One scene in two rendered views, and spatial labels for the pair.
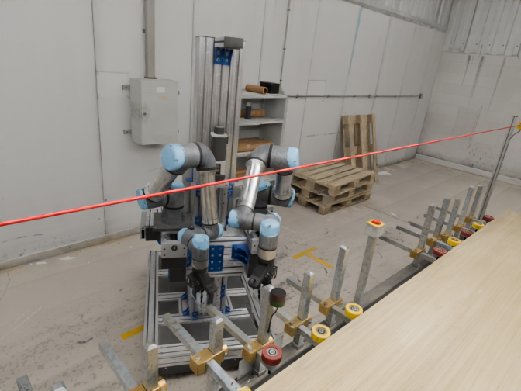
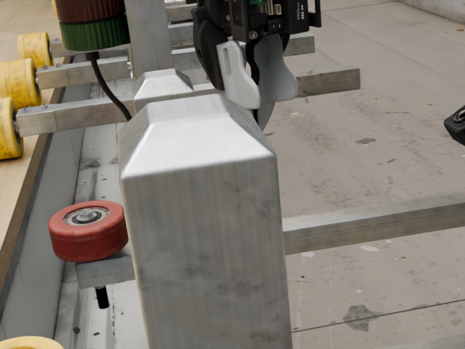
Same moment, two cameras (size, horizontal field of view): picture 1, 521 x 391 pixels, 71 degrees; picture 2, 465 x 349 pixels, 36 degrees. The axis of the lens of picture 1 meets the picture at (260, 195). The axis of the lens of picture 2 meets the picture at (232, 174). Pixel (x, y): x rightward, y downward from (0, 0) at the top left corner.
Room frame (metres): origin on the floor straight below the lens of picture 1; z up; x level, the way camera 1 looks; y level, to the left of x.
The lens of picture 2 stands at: (1.66, -0.55, 1.21)
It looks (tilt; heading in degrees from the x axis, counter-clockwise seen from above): 22 degrees down; 129
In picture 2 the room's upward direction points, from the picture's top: 6 degrees counter-clockwise
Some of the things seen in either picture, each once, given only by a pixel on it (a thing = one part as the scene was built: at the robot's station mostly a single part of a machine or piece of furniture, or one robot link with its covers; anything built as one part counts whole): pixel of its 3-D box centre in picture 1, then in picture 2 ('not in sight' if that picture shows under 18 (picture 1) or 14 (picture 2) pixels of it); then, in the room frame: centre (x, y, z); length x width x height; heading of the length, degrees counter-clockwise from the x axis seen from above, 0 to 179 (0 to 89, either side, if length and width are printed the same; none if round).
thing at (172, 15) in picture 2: not in sight; (183, 12); (0.53, 0.73, 0.95); 0.36 x 0.03 x 0.03; 45
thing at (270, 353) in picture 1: (270, 361); (95, 260); (1.11, -0.11, 0.85); 0.08 x 0.08 x 0.11
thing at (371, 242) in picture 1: (364, 271); not in sight; (1.74, -0.61, 0.93); 0.05 x 0.04 x 0.45; 135
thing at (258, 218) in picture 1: (267, 223); not in sight; (1.40, -0.04, 1.31); 0.11 x 0.11 x 0.08; 84
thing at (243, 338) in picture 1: (238, 334); (277, 239); (1.25, 0.03, 0.84); 0.43 x 0.03 x 0.04; 45
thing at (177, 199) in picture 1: (172, 192); not in sight; (1.89, 0.49, 1.21); 0.13 x 0.12 x 0.14; 134
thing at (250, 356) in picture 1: (258, 347); not in sight; (1.18, -0.06, 0.85); 0.13 x 0.06 x 0.05; 135
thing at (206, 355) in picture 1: (209, 357); not in sight; (1.01, 0.12, 0.95); 0.13 x 0.06 x 0.05; 135
